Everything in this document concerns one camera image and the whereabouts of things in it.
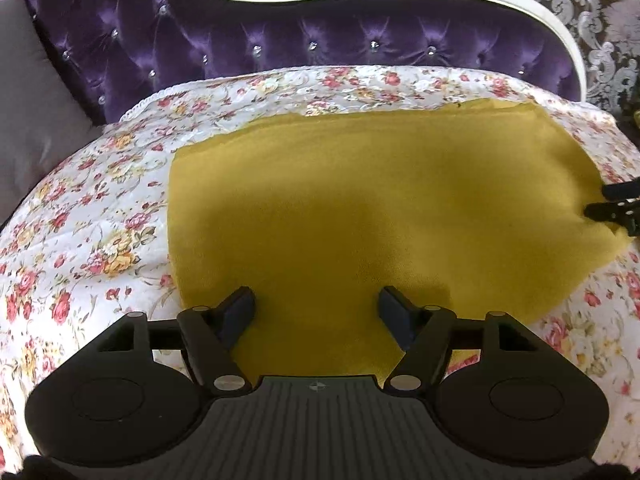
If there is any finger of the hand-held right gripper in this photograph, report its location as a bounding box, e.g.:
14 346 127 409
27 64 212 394
601 179 640 200
582 201 640 237

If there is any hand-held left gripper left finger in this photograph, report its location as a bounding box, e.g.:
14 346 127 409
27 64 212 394
97 286 258 394

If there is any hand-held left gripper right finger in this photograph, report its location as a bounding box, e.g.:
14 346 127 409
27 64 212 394
378 285 540 394

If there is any mustard yellow knit top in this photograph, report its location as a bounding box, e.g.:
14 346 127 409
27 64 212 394
167 100 632 391

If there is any floral quilted blanket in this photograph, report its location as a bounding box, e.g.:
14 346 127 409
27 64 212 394
0 65 640 466

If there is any purple tufted headboard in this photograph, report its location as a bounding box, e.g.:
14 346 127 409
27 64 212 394
0 0 588 126

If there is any grey cushion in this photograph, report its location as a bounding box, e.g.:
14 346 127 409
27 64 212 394
0 0 107 226

